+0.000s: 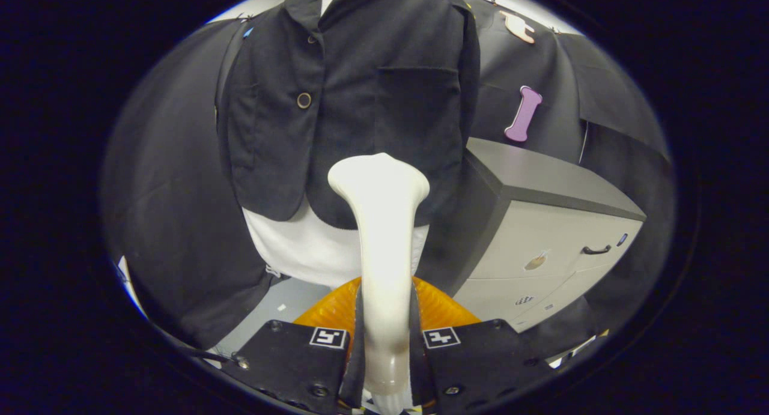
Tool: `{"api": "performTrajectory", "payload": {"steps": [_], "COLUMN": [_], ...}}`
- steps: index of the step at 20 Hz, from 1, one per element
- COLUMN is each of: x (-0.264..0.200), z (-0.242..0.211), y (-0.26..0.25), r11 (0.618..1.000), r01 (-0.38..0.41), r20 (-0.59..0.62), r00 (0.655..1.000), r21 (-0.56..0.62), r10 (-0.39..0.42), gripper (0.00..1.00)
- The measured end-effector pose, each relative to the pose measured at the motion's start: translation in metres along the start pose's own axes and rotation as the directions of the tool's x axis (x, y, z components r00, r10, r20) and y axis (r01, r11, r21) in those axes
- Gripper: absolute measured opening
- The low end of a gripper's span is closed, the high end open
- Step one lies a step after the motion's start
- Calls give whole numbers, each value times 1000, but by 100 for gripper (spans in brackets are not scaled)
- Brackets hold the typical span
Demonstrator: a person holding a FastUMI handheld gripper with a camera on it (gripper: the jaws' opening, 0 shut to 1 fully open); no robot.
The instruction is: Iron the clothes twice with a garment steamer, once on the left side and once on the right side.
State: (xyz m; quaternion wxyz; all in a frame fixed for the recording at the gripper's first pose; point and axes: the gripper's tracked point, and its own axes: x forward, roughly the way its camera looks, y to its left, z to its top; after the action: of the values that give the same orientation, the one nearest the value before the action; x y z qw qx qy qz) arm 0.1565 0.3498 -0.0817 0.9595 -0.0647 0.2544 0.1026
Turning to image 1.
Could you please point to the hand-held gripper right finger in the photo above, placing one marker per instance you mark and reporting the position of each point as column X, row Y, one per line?
column 420, row 367

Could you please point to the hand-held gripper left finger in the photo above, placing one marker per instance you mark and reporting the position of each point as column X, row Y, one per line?
column 357, row 355

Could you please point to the white shirt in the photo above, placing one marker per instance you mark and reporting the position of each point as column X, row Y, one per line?
column 300, row 247

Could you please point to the black jacket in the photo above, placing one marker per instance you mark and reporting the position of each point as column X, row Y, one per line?
column 360, row 102

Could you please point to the small white clip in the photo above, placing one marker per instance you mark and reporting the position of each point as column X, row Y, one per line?
column 274, row 271

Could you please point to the grey cabinet with dark top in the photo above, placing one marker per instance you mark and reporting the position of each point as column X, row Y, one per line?
column 541, row 235

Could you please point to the black backdrop cloth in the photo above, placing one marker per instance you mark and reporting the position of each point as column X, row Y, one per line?
column 174, row 193

